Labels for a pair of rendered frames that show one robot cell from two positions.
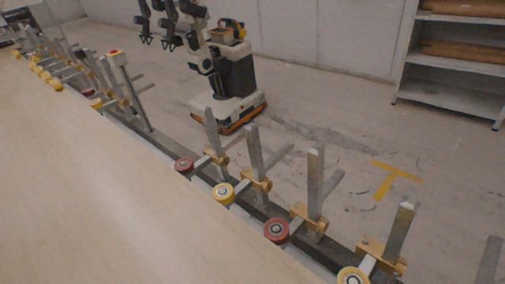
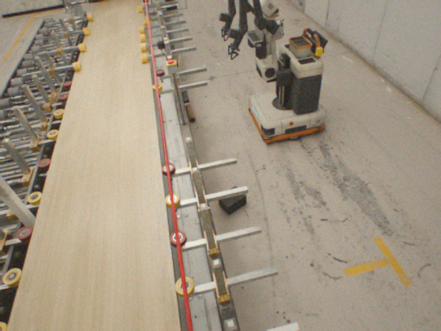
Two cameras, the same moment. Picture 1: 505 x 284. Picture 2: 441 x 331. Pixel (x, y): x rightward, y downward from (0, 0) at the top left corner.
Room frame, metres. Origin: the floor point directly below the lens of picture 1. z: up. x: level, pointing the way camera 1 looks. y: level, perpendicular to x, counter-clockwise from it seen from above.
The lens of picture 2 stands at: (-0.11, -0.73, 2.19)
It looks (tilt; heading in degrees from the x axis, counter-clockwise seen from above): 44 degrees down; 35
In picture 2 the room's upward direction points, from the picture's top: 8 degrees counter-clockwise
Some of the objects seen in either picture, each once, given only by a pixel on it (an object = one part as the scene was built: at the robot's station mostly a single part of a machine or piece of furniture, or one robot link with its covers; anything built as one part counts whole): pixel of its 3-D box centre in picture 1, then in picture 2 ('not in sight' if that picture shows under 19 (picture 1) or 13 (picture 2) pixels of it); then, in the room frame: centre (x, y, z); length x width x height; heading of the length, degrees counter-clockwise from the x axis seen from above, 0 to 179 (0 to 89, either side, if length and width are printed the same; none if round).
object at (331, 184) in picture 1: (312, 207); (219, 239); (0.60, -0.17, 0.80); 0.43 x 0.03 x 0.04; 132
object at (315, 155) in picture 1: (314, 203); (210, 236); (0.54, -0.16, 0.90); 0.04 x 0.04 x 0.48; 42
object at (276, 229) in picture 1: (277, 237); (179, 242); (0.47, -0.02, 0.85); 0.08 x 0.08 x 0.11
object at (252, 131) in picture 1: (259, 175); (201, 200); (0.73, 0.00, 0.88); 0.04 x 0.04 x 0.48; 42
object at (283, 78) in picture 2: (208, 65); (272, 73); (2.47, 0.32, 0.68); 0.28 x 0.27 x 0.25; 41
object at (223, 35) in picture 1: (222, 35); (299, 46); (2.70, 0.15, 0.87); 0.23 x 0.15 x 0.11; 41
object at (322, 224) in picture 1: (308, 217); (211, 243); (0.56, -0.15, 0.81); 0.14 x 0.06 x 0.05; 42
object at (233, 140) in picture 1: (221, 150); (201, 168); (0.97, 0.16, 0.84); 0.43 x 0.03 x 0.04; 132
